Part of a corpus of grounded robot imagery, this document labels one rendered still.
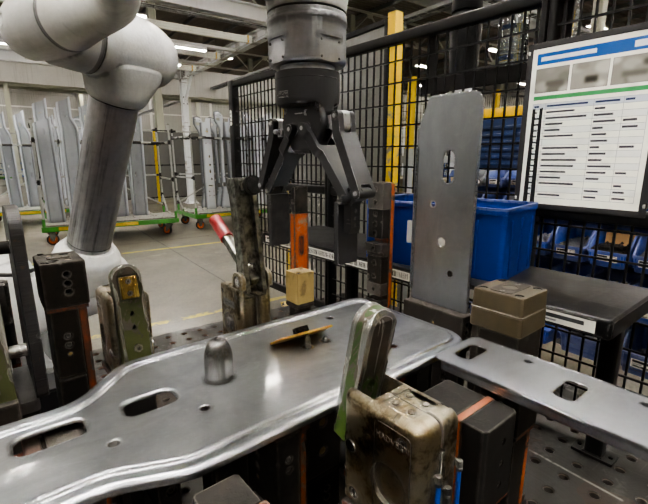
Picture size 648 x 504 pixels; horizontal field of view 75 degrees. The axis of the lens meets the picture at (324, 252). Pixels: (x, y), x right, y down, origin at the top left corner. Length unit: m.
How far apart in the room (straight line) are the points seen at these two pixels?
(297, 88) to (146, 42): 0.56
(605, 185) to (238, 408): 0.72
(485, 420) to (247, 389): 0.25
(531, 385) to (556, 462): 0.44
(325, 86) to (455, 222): 0.32
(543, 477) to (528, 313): 0.36
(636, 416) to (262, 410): 0.36
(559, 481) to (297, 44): 0.80
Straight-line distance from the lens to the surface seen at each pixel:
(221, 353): 0.49
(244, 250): 0.64
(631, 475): 1.00
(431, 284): 0.74
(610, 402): 0.54
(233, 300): 0.67
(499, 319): 0.65
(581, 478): 0.95
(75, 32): 0.84
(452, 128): 0.70
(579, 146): 0.91
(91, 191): 1.11
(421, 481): 0.38
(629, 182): 0.89
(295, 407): 0.45
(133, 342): 0.61
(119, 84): 1.00
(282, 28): 0.50
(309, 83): 0.49
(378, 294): 0.86
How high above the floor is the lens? 1.24
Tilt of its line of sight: 13 degrees down
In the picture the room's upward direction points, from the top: straight up
